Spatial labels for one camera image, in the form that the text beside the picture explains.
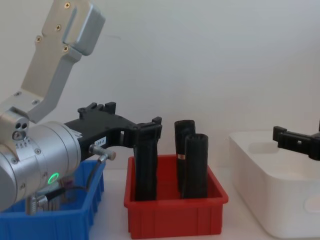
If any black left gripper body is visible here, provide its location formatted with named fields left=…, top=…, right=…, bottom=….
left=64, top=109, right=141, bottom=161

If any black cloth bundle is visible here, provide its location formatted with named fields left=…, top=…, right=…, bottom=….
left=180, top=133, right=210, bottom=200
left=133, top=136, right=160, bottom=202

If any black rolled bundle copper band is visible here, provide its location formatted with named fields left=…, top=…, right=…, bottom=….
left=173, top=119, right=196, bottom=193

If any white plastic bin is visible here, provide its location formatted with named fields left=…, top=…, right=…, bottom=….
left=228, top=130, right=320, bottom=240

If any red plastic bin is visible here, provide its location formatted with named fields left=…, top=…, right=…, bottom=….
left=123, top=154, right=230, bottom=240

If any blue plastic bin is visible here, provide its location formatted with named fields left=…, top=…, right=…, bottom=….
left=0, top=159, right=106, bottom=240

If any thin dark cable silver plug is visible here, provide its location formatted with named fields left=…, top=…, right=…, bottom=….
left=84, top=145, right=117, bottom=193

